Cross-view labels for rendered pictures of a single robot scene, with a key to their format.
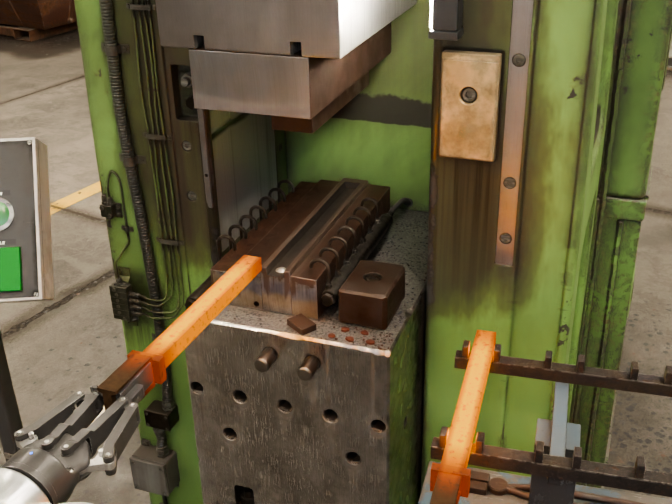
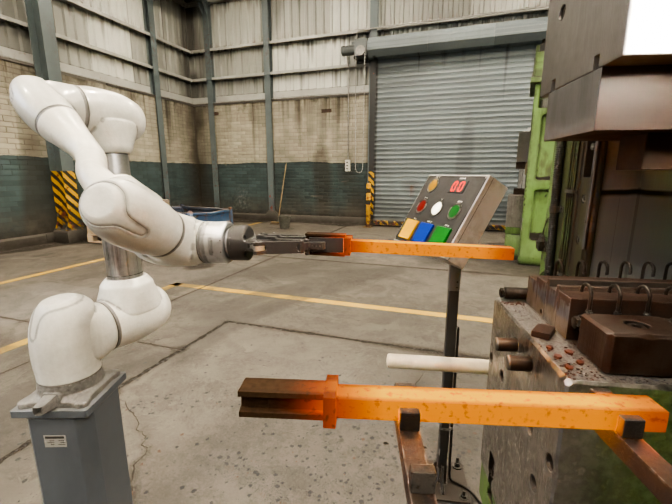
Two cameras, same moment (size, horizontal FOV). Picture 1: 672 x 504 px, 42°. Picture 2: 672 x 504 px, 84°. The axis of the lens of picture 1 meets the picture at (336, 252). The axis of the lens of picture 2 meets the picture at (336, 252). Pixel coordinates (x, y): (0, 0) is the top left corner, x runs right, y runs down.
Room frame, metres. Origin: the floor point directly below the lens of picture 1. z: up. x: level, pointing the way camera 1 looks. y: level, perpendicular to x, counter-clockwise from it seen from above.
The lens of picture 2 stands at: (0.73, -0.48, 1.20)
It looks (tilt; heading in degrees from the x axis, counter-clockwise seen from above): 12 degrees down; 77
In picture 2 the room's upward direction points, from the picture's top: straight up
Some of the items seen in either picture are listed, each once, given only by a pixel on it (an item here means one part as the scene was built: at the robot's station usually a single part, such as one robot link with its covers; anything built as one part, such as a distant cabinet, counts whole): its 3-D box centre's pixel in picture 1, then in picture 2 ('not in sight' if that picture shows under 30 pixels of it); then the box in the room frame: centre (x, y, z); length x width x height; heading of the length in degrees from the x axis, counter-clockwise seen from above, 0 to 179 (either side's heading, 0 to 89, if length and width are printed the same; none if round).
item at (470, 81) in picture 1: (469, 106); not in sight; (1.31, -0.21, 1.27); 0.09 x 0.02 x 0.17; 69
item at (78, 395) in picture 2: not in sight; (67, 384); (0.21, 0.61, 0.63); 0.22 x 0.18 x 0.06; 78
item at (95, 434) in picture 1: (97, 432); (282, 244); (0.79, 0.28, 1.06); 0.11 x 0.01 x 0.04; 154
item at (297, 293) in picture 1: (308, 237); (661, 303); (1.49, 0.05, 0.96); 0.42 x 0.20 x 0.09; 159
